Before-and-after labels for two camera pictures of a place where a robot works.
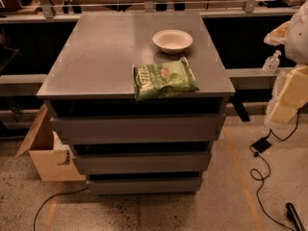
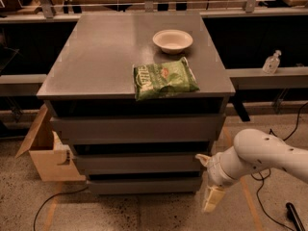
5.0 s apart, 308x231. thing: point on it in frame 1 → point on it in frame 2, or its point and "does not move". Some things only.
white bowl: x=172 y=41 does not move
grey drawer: x=142 y=162 does not move
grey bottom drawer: x=144 y=186 does not move
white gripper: x=298 y=38 → x=214 y=171
